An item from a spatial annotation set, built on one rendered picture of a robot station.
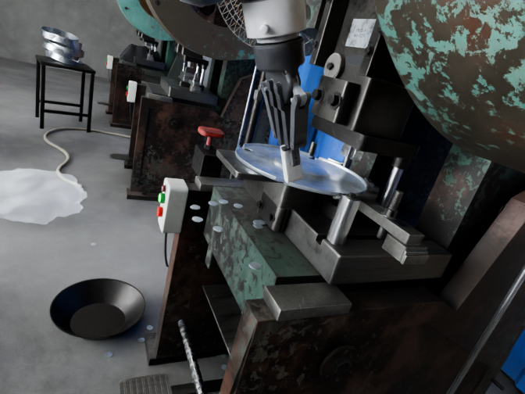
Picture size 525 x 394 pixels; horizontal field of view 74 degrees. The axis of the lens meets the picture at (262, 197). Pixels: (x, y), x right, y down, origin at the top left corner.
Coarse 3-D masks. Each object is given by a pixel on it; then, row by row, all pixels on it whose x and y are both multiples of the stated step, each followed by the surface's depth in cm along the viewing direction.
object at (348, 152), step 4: (344, 144) 79; (344, 148) 79; (348, 148) 77; (352, 148) 77; (344, 152) 78; (348, 152) 77; (352, 152) 77; (356, 152) 77; (360, 152) 77; (348, 156) 78; (352, 156) 77; (356, 156) 77; (360, 156) 78; (360, 160) 78
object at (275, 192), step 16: (224, 160) 68; (240, 176) 62; (256, 176) 64; (272, 192) 75; (288, 192) 71; (304, 192) 72; (272, 208) 75; (288, 208) 72; (304, 208) 74; (272, 224) 74
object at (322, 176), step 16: (256, 144) 84; (240, 160) 68; (256, 160) 72; (272, 160) 74; (304, 160) 80; (320, 160) 87; (272, 176) 63; (304, 176) 69; (320, 176) 71; (336, 176) 76; (352, 176) 80; (320, 192) 62; (336, 192) 63; (352, 192) 68
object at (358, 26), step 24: (360, 0) 68; (360, 24) 67; (336, 48) 74; (360, 48) 67; (336, 72) 71; (312, 96) 73; (336, 96) 67; (360, 96) 66; (384, 96) 67; (408, 96) 69; (336, 120) 68; (360, 120) 67; (384, 120) 69
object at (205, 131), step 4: (200, 128) 97; (204, 128) 97; (208, 128) 99; (212, 128) 100; (200, 132) 96; (204, 132) 95; (208, 132) 95; (212, 132) 96; (216, 132) 97; (220, 132) 98; (208, 136) 96; (212, 136) 96; (216, 136) 97; (220, 136) 97; (224, 136) 99; (208, 140) 99; (208, 144) 99
